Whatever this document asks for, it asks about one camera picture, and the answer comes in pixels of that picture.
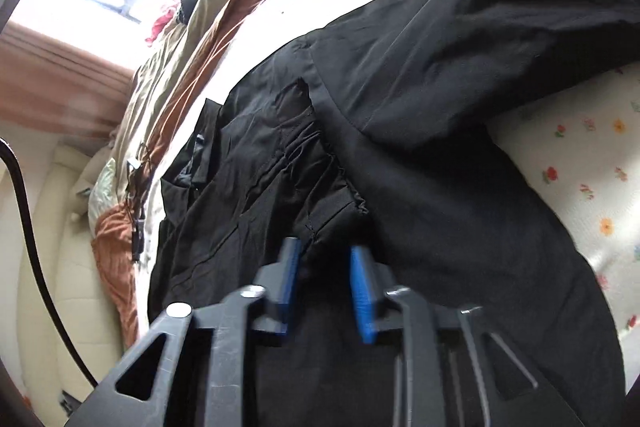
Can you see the black jacket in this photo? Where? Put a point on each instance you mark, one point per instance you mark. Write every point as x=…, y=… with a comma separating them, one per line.
x=425, y=132

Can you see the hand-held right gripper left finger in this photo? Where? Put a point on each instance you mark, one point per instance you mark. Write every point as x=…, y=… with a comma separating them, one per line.
x=290, y=277

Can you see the pink cloth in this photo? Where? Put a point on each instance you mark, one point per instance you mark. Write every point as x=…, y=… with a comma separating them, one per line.
x=162, y=24

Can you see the cream padded headboard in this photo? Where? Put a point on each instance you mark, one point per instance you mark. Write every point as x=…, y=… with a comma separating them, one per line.
x=55, y=227

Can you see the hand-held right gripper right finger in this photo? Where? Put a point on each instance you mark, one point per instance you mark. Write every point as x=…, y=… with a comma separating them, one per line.
x=361, y=292

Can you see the white floral bed sheet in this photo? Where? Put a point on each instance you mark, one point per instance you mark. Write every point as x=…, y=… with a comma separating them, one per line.
x=575, y=167

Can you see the pale green pillow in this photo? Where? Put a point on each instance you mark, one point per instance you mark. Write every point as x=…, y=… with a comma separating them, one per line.
x=102, y=192

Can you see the brown curtain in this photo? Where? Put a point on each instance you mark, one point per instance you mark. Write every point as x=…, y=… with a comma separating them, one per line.
x=65, y=82

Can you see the brown and tan quilt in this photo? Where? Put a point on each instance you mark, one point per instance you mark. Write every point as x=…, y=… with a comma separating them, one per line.
x=165, y=92

